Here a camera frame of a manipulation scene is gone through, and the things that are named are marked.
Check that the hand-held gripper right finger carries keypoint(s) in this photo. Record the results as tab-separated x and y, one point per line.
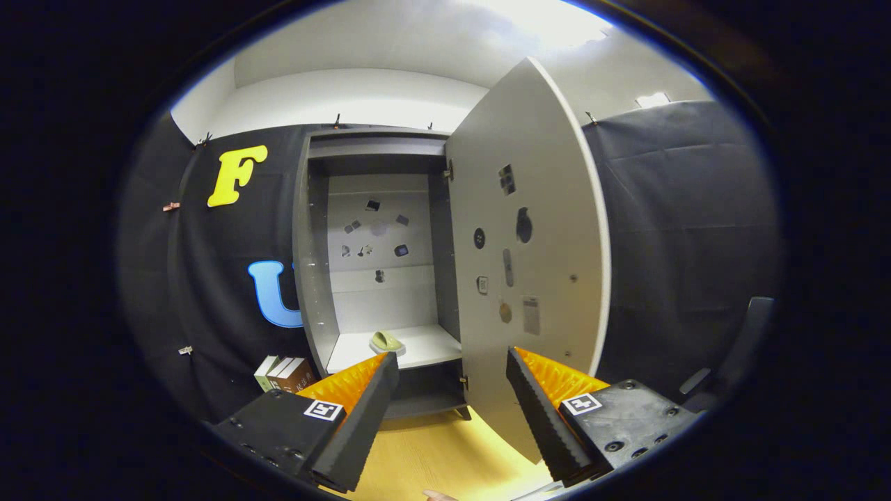
543	417

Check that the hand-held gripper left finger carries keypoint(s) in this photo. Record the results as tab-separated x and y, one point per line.
362	428

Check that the brown book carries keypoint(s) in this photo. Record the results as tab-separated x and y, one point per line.
299	379

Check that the green book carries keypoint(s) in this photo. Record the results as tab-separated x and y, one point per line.
264	372

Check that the grey cabinet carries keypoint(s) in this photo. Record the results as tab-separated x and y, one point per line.
379	306

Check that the black backdrop cloth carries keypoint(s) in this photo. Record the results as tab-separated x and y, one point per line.
696	229

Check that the small ceiling light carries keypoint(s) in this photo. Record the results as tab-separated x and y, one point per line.
653	99

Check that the long ceiling light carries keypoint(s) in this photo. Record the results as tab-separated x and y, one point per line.
550	21

